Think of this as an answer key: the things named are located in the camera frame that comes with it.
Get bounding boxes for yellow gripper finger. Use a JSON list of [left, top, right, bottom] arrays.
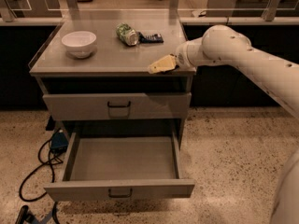
[[148, 55, 177, 74]]

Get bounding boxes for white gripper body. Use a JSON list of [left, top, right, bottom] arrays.
[[175, 41, 193, 69]]

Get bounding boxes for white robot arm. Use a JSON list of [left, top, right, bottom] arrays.
[[148, 25, 299, 224]]

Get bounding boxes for closed upper grey drawer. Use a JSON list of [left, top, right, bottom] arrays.
[[43, 93, 191, 120]]

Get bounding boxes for grey drawer cabinet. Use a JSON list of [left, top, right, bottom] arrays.
[[30, 10, 195, 135]]

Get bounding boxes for open middle grey drawer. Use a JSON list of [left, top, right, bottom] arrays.
[[45, 133, 195, 202]]

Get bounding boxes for blue snack bar wrapper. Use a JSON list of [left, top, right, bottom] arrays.
[[139, 33, 164, 44]]

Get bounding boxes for green soda can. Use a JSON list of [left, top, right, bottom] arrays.
[[116, 23, 139, 46]]

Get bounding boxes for background grey desk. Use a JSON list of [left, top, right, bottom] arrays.
[[206, 0, 299, 17]]

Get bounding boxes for white ceramic bowl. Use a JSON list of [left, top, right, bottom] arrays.
[[62, 31, 97, 59]]

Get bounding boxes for blue power box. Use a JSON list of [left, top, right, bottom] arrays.
[[50, 132, 68, 153]]

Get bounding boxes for clear acrylic barrier panel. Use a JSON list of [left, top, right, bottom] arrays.
[[0, 0, 299, 22]]

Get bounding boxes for black tool on floor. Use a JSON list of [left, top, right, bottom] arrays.
[[15, 205, 35, 224]]

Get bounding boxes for black floor cable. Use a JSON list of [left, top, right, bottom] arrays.
[[19, 138, 64, 203]]

